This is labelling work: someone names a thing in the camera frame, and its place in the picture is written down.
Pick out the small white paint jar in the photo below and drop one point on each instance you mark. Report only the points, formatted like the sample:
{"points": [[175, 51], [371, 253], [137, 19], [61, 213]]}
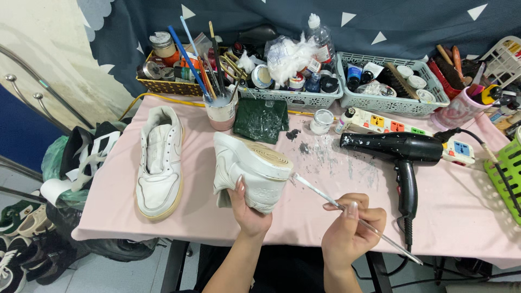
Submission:
{"points": [[321, 121]]}

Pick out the white plastic basket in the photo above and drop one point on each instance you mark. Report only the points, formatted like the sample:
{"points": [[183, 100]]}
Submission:
{"points": [[506, 57]]}

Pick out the black and white shoe uppers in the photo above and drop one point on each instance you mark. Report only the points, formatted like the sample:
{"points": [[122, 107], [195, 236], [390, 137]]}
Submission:
{"points": [[89, 150]]}

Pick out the white multicoloured power strip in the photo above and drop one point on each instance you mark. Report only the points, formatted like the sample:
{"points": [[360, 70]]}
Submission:
{"points": [[382, 122]]}

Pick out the person's black clothing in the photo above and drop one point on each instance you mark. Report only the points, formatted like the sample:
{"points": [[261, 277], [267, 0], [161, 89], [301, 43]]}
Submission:
{"points": [[281, 268]]}

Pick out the heap of shoes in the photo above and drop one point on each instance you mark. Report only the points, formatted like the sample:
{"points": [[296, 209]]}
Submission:
{"points": [[24, 252]]}

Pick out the dark green cloth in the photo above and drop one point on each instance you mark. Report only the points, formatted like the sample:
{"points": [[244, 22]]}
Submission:
{"points": [[260, 120]]}

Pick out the red basket of brushes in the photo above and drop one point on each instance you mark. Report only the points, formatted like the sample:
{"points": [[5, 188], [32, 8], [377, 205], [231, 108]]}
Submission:
{"points": [[445, 75]]}

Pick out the grey basket of paint pots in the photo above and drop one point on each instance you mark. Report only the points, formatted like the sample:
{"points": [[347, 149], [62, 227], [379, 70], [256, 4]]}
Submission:
{"points": [[293, 98]]}

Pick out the black hair dryer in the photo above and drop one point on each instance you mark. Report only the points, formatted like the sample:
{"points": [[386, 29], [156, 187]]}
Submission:
{"points": [[390, 148]]}

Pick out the white sneaker with yellowed sole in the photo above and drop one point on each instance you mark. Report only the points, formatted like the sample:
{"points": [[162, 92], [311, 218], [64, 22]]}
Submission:
{"points": [[159, 171]]}

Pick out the pink mug of tools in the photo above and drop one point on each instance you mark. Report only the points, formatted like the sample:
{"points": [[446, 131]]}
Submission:
{"points": [[458, 110]]}

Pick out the white sneaker with worn sole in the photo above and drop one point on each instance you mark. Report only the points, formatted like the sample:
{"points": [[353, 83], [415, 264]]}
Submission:
{"points": [[252, 167]]}

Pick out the pink tablecloth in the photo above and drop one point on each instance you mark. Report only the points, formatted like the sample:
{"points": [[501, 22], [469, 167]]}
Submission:
{"points": [[309, 228]]}

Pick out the bag of white cotton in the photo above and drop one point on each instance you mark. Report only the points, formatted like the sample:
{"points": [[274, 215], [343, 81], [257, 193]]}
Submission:
{"points": [[289, 57]]}

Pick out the grey basket of shoe supplies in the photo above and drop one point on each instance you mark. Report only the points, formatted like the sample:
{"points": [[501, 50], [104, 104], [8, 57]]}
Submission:
{"points": [[386, 103]]}

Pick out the person's left hand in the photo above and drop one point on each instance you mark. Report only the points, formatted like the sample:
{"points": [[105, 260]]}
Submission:
{"points": [[250, 219]]}

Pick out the black bag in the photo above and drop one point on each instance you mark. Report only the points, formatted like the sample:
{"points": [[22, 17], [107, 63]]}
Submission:
{"points": [[114, 248]]}

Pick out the green plastic basket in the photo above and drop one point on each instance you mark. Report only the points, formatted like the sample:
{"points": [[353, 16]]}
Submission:
{"points": [[506, 179]]}

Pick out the small white squeeze bottle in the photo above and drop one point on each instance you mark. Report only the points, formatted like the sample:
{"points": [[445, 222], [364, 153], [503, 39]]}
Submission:
{"points": [[343, 121]]}

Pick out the metal railing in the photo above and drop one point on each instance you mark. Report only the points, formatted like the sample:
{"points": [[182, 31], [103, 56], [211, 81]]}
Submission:
{"points": [[44, 87]]}

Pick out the green plastic bag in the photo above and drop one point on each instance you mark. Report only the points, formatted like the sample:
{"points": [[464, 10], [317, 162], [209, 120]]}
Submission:
{"points": [[53, 158]]}

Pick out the person's right hand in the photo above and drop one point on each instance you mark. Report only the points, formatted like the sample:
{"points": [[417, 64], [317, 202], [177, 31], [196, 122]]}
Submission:
{"points": [[346, 240]]}

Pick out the white pink brush cup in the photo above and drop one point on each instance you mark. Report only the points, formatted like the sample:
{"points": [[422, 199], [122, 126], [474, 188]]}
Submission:
{"points": [[220, 114]]}

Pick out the clear plastic bottle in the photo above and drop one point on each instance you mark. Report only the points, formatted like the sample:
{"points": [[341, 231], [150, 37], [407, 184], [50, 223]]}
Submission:
{"points": [[322, 38]]}

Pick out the blue curtain with white triangles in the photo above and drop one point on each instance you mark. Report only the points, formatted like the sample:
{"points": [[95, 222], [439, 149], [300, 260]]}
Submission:
{"points": [[407, 24]]}

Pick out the bunch of paintbrushes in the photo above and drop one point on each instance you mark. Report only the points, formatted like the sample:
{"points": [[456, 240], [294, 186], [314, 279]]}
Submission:
{"points": [[191, 61]]}

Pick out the yellow woven basket of jars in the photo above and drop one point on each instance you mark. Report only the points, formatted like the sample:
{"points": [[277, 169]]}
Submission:
{"points": [[167, 83]]}

